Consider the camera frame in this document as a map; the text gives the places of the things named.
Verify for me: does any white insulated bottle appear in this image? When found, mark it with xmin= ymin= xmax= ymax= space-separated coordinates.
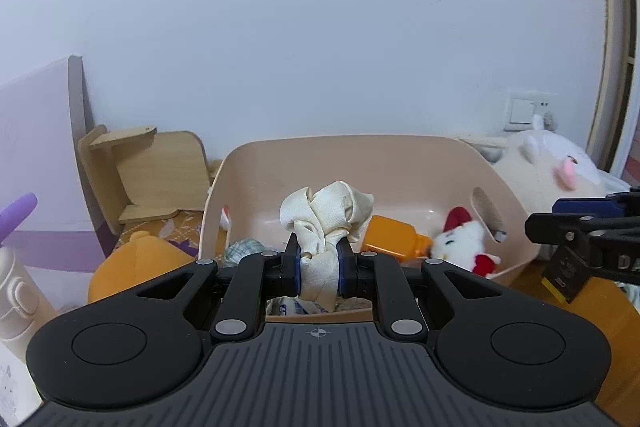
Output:
xmin=0 ymin=242 xmax=58 ymax=425

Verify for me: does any purple highlighter marker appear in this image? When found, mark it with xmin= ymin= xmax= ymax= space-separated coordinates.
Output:
xmin=0 ymin=193 xmax=38 ymax=248

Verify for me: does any small black box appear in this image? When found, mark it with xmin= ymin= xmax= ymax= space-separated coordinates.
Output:
xmin=542 ymin=244 xmax=591 ymax=304

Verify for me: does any white door frame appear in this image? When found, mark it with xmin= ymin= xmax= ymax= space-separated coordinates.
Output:
xmin=587 ymin=0 xmax=640 ymax=188

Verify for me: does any orange plastic bottle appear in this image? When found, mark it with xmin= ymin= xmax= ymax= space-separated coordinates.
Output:
xmin=360 ymin=215 xmax=433 ymax=265

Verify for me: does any white wall socket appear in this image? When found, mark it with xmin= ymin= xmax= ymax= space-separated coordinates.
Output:
xmin=504 ymin=91 xmax=558 ymax=132

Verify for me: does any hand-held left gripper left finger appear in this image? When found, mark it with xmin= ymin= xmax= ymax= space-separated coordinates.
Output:
xmin=85 ymin=234 xmax=302 ymax=342

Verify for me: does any lavender board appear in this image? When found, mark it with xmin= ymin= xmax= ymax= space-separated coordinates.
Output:
xmin=0 ymin=54 xmax=118 ymax=308

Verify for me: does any wooden stand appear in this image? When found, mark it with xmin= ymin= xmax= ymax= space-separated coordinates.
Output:
xmin=77 ymin=124 xmax=221 ymax=238

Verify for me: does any beige plastic storage bin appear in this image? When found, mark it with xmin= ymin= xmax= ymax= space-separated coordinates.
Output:
xmin=198 ymin=134 xmax=540 ymax=323

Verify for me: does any orange plush toy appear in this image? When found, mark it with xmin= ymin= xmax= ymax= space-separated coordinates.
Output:
xmin=89 ymin=231 xmax=201 ymax=305

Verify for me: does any purple patterned item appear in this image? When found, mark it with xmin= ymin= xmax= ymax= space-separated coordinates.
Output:
xmin=160 ymin=212 xmax=203 ymax=258

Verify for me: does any cream knotted cloth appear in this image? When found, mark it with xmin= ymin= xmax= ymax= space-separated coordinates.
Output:
xmin=279 ymin=179 xmax=376 ymax=314

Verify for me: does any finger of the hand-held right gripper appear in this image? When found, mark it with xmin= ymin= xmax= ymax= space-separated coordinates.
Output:
xmin=552 ymin=189 xmax=640 ymax=220
xmin=525 ymin=212 xmax=640 ymax=283

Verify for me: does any white beige hamster plush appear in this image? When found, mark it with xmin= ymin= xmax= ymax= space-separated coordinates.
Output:
xmin=450 ymin=114 xmax=608 ymax=258

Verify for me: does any white blue snack packet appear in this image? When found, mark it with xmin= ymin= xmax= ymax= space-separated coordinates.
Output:
xmin=267 ymin=297 xmax=321 ymax=317

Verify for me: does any small white red plush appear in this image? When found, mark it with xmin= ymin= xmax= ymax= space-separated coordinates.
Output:
xmin=430 ymin=206 xmax=502 ymax=278

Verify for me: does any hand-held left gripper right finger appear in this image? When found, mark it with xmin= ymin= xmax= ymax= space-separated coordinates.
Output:
xmin=336 ymin=237 xmax=551 ymax=342

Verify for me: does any blue plaid cloth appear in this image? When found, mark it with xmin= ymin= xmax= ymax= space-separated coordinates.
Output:
xmin=223 ymin=237 xmax=278 ymax=268

